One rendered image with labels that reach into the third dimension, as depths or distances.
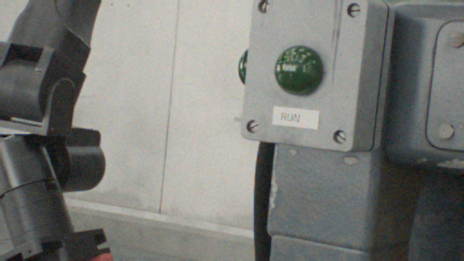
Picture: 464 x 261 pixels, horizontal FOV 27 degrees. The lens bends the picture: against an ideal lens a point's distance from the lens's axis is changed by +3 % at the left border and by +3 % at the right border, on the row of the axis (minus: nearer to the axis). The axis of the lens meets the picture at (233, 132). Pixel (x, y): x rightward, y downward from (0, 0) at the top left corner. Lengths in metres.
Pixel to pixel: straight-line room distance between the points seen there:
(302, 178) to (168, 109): 6.25
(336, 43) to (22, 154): 0.44
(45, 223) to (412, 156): 0.42
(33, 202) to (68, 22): 0.17
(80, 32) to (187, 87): 5.84
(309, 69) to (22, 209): 0.43
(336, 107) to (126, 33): 6.57
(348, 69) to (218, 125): 6.08
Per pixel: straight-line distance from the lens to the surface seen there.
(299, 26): 0.56
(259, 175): 0.64
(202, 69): 6.71
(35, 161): 0.92
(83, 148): 0.98
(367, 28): 0.55
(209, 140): 6.66
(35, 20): 0.94
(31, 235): 0.90
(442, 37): 0.58
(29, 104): 0.90
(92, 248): 0.92
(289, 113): 0.56
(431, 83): 0.58
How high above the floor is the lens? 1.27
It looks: 3 degrees down
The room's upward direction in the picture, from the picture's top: 5 degrees clockwise
